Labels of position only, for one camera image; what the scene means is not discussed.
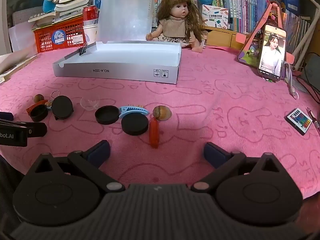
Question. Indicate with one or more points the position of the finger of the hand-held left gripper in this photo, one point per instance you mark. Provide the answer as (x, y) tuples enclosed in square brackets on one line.
[(37, 130), (5, 116)]

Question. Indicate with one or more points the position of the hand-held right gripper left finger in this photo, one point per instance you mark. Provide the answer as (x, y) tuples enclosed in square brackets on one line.
[(98, 153)]

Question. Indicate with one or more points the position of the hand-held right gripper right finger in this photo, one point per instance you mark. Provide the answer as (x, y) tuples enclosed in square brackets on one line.
[(214, 155)]

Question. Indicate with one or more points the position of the black cup-shaped cap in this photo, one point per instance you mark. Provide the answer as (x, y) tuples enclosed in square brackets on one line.
[(38, 113)]

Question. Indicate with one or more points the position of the brown nut shell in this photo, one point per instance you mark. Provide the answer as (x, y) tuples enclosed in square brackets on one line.
[(162, 112), (38, 98)]

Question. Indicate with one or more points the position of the black hollow lid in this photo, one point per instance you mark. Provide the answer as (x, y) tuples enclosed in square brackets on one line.
[(107, 115)]

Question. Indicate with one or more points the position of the black disc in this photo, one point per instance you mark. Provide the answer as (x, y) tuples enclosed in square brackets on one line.
[(135, 126)]

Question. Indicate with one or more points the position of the clear plastic cup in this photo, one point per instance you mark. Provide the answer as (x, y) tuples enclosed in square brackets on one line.
[(89, 105)]

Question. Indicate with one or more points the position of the white cardboard box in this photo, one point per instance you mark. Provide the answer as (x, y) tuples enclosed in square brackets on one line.
[(125, 67)]

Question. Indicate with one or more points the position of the blue hair clip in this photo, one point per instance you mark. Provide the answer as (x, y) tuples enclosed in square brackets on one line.
[(132, 110)]

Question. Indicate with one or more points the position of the pink rabbit print blanket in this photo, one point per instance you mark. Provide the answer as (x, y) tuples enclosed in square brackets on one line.
[(225, 100)]

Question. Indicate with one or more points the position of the red plastic crate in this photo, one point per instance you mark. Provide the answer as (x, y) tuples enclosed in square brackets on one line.
[(45, 40)]

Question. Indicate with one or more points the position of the small black binder clip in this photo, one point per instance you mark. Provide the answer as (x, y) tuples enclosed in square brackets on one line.
[(82, 51)]

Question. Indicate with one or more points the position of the remote with coloured buttons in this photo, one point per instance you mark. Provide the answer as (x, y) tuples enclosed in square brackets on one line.
[(298, 121)]

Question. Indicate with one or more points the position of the red pen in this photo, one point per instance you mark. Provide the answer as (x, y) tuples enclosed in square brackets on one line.
[(312, 118)]

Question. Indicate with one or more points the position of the white paper cup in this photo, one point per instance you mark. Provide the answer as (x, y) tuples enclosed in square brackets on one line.
[(88, 33)]

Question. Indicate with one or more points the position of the small bottle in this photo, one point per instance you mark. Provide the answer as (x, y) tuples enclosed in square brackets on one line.
[(204, 43)]

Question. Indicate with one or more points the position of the pink toy house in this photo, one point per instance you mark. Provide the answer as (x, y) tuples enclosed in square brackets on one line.
[(250, 47)]

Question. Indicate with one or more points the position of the wooden drawer unit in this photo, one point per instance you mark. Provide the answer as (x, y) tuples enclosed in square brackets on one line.
[(220, 38)]

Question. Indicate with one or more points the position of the smartphone with lit screen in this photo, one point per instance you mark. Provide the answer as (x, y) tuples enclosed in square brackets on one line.
[(271, 52)]

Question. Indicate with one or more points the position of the blue white plush doll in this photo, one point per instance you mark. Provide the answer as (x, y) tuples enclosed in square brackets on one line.
[(48, 3)]

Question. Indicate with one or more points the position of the red soda can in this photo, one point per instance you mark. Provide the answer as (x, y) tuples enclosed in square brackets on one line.
[(90, 13)]

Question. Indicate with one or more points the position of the stack of worn books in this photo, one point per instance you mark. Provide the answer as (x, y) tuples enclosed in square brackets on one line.
[(70, 2)]

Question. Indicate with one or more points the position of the brown haired doll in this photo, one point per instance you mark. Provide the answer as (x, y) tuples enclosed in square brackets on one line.
[(175, 27)]

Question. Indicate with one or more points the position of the colourful printed stationery box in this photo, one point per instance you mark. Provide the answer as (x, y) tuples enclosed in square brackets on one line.
[(215, 17)]

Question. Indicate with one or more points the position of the translucent plastic clipboard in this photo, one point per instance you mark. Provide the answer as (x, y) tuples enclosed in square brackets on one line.
[(125, 12)]

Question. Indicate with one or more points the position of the white plastic tubes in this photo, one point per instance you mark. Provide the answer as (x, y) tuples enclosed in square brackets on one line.
[(306, 35)]

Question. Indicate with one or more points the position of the row of colourful books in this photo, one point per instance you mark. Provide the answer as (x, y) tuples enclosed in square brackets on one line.
[(247, 7)]

